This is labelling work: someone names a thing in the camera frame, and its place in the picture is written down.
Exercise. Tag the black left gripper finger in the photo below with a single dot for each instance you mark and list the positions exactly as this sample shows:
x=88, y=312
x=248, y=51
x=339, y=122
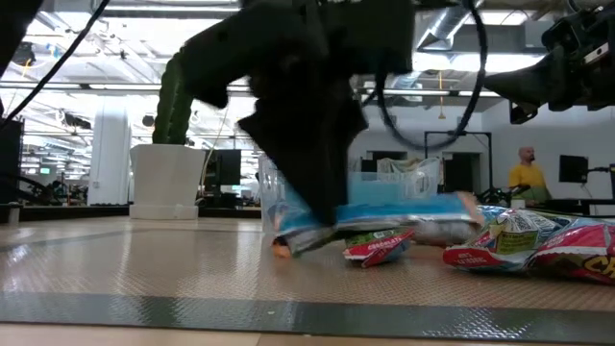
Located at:
x=288, y=139
x=336, y=144

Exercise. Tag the person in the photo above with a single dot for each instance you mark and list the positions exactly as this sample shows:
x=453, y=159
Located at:
x=528, y=178

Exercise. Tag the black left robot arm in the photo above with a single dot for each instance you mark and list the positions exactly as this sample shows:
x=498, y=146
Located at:
x=14, y=29

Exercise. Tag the beige silicone mat dark border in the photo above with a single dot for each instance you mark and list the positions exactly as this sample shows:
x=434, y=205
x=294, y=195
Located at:
x=192, y=269

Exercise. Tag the green cactus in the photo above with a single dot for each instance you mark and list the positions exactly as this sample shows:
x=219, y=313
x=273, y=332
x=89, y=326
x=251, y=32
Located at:
x=168, y=115

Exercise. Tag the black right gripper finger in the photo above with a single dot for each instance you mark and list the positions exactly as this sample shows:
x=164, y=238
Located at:
x=533, y=84

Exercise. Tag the black metal frame rig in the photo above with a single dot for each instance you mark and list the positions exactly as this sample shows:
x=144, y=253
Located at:
x=456, y=133

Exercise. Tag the white plant pot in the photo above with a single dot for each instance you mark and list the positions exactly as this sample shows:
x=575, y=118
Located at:
x=165, y=182

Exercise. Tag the white pillar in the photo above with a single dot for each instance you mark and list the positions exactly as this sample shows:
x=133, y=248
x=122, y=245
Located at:
x=108, y=163

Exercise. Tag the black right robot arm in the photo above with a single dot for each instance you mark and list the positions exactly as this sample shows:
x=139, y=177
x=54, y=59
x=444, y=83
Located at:
x=603, y=86

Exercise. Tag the blue and red granola bar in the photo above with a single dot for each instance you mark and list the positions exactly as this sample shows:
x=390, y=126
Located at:
x=581, y=250

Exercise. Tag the clear plastic bin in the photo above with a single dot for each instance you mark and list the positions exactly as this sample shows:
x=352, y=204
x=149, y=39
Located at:
x=269, y=178

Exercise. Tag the black cabinet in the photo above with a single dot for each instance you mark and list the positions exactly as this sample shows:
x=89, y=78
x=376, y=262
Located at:
x=9, y=163

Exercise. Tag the small red green granola bar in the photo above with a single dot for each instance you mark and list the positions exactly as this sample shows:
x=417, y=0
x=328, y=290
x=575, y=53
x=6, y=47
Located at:
x=379, y=247

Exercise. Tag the black desk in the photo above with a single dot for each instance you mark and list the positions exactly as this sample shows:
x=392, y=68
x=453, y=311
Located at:
x=576, y=205

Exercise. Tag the black monitor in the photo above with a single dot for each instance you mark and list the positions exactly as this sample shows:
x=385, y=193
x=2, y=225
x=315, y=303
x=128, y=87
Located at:
x=226, y=168
x=574, y=168

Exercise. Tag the silver ventilation duct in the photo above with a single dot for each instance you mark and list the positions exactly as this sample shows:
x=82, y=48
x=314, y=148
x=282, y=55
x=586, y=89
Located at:
x=442, y=29

